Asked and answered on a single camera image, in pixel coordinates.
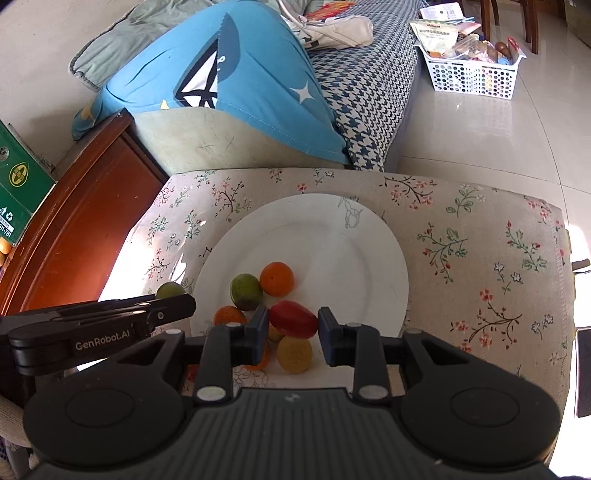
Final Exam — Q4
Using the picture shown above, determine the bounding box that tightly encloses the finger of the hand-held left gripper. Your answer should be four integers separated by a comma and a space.
56, 293, 198, 330

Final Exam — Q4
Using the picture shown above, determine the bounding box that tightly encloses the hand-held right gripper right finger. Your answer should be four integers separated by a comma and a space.
317, 305, 468, 402

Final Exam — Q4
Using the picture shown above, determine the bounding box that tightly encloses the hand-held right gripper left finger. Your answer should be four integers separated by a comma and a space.
115, 305, 271, 406

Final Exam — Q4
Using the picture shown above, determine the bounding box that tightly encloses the bright green citrus fruit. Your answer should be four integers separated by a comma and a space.
229, 272, 264, 312

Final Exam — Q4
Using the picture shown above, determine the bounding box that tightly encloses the white floral plate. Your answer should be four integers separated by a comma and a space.
189, 193, 410, 398

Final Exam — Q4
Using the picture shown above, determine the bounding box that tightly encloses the red-brown wooden cabinet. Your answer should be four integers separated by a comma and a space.
0, 108, 170, 317

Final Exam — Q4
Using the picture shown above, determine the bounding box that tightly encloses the green cardboard box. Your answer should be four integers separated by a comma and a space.
0, 120, 57, 246

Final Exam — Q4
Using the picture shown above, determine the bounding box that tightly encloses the floral tablecloth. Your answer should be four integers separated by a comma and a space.
98, 167, 572, 407

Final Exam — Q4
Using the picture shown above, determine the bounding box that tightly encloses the blue printed cushion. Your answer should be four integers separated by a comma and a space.
71, 0, 352, 165

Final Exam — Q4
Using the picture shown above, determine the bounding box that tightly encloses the blue houndstooth sofa cover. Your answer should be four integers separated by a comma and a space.
295, 0, 433, 172

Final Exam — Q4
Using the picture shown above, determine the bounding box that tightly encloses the black flat object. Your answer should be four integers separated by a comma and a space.
574, 326, 591, 419

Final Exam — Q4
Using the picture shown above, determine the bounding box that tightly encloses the grey green quilt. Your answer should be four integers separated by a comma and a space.
69, 0, 223, 89

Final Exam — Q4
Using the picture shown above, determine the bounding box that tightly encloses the white perforated basket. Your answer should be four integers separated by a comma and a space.
414, 39, 527, 101

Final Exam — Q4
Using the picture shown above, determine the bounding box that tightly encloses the cream cloth bag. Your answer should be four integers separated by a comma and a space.
281, 0, 374, 49

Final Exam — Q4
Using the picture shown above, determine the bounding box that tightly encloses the green white snack packet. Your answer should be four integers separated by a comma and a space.
410, 19, 459, 59

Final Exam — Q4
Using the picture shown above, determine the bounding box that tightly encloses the white printed packet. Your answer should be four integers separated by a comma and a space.
420, 2, 467, 22

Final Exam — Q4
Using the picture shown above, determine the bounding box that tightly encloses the dark wooden chair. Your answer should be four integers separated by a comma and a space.
479, 0, 542, 55

